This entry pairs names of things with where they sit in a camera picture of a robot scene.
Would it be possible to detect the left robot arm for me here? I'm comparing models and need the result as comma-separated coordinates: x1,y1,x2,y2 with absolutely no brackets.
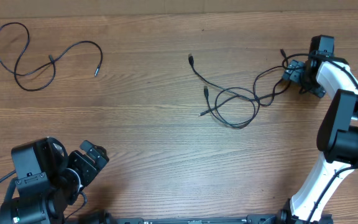
0,137,109,223

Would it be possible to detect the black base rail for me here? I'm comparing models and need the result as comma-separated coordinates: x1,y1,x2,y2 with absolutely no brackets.
82,210,334,224

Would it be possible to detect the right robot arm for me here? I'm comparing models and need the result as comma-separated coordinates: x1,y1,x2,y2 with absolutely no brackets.
270,35,358,223

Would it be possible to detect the black USB cable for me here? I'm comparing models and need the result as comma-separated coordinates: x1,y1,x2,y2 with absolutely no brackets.
187,53,291,129
198,48,307,118
0,22,104,92

